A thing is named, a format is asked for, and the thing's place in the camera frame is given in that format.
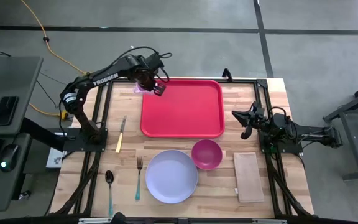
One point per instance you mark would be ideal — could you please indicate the red plastic tray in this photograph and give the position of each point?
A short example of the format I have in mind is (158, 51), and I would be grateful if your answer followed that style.
(182, 109)

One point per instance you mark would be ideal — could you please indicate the grey metal table frame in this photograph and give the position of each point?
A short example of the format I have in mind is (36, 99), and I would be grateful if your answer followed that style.
(352, 146)

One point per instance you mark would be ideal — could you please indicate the beige napkin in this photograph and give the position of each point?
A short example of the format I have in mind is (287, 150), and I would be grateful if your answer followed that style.
(249, 177)

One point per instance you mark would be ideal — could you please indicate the black aluminium table frame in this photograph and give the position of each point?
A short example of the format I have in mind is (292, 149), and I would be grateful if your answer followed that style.
(244, 81)

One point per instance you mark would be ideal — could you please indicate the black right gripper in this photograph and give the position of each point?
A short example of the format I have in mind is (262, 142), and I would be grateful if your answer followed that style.
(257, 118)

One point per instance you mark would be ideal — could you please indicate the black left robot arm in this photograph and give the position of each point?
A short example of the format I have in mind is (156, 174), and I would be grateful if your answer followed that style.
(104, 77)

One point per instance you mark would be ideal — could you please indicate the black table clamp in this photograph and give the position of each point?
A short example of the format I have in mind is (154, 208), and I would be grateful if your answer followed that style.
(227, 74)

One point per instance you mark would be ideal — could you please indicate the black computer mouse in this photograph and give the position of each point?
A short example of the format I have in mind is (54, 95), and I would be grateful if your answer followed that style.
(9, 157)

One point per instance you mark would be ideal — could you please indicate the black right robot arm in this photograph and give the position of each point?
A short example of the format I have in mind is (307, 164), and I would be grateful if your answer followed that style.
(309, 130)

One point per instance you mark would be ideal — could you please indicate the black smartphone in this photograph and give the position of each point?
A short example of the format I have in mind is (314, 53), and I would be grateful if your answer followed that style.
(5, 110)

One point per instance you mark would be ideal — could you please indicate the white printed box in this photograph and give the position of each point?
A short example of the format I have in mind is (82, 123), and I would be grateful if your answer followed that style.
(54, 158)

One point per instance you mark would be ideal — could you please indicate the magenta bowl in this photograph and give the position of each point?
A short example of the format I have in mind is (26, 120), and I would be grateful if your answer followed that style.
(207, 154)

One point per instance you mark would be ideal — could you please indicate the desk caster wheel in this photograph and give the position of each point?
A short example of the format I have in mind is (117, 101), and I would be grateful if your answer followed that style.
(25, 195)

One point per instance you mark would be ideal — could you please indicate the silver metal bracket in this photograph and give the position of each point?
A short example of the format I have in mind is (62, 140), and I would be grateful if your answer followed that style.
(95, 220)
(269, 221)

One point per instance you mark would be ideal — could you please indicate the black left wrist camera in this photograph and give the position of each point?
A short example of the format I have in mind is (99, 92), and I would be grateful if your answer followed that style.
(155, 61)

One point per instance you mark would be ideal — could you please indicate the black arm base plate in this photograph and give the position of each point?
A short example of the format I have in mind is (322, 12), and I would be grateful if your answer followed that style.
(291, 149)
(73, 144)

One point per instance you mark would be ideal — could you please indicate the grey computer desk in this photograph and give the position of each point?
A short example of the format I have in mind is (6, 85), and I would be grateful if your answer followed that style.
(11, 77)

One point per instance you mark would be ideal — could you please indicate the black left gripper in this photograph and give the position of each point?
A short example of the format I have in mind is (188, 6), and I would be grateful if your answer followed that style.
(146, 76)

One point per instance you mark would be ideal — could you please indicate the pink mug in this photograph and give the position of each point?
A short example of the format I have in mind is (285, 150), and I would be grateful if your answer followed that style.
(140, 89)

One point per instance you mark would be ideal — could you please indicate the lilac round plate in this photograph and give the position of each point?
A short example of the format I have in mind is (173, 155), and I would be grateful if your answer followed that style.
(171, 176)

